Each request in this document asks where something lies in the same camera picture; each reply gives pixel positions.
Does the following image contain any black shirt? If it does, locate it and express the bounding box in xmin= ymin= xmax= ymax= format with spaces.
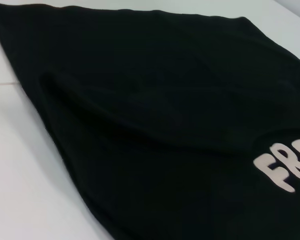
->
xmin=0 ymin=1 xmax=300 ymax=240

